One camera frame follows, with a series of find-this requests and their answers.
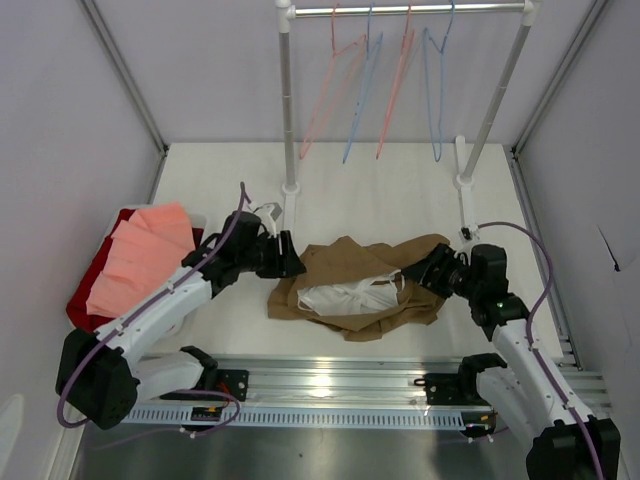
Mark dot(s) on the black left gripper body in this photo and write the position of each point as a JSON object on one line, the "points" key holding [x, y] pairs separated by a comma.
{"points": [[274, 265]]}

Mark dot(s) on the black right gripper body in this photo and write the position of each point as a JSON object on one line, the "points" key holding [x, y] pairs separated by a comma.
{"points": [[435, 270]]}

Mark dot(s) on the tan brown skirt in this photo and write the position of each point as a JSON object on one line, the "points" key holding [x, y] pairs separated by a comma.
{"points": [[358, 291]]}

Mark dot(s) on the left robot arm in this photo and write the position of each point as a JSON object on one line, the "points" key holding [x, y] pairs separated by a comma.
{"points": [[103, 375]]}

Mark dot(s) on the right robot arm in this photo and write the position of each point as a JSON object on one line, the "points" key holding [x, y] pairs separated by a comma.
{"points": [[562, 436]]}

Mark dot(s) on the pink folded garment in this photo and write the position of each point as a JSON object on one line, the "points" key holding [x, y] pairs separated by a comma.
{"points": [[145, 260]]}

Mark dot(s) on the red folded garment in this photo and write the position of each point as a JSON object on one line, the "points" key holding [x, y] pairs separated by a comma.
{"points": [[80, 300]]}

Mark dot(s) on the white clothes rack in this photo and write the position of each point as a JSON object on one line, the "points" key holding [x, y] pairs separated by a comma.
{"points": [[351, 22]]}

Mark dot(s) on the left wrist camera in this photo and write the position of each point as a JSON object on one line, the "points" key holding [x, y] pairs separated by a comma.
{"points": [[268, 213]]}

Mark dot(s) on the left pink wire hanger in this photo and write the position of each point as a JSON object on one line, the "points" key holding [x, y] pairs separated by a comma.
{"points": [[345, 61]]}

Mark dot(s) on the pink wire hanger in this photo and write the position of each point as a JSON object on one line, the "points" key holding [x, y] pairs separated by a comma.
{"points": [[345, 61], [406, 44]]}

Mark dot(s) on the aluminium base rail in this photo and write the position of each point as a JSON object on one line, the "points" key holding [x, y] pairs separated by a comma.
{"points": [[336, 382]]}

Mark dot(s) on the right aluminium frame post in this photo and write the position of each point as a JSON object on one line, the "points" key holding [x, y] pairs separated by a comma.
{"points": [[586, 28]]}

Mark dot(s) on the aluminium frame post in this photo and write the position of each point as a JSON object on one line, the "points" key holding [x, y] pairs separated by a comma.
{"points": [[586, 28], [121, 69]]}

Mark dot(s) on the perforated cable tray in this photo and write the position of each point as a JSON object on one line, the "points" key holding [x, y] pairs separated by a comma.
{"points": [[297, 417]]}

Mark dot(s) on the right blue wire hanger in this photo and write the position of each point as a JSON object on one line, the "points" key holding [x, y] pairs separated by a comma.
{"points": [[434, 56]]}

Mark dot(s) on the blue wire hanger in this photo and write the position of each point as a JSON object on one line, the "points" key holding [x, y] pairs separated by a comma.
{"points": [[372, 50], [434, 56]]}

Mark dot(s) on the left blue wire hanger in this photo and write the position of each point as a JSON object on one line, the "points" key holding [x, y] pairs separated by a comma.
{"points": [[372, 50]]}

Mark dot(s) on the right pink wire hanger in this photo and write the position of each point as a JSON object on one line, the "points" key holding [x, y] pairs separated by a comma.
{"points": [[406, 44]]}

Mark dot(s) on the left aluminium frame post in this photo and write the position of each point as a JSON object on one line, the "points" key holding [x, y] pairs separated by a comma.
{"points": [[121, 69]]}

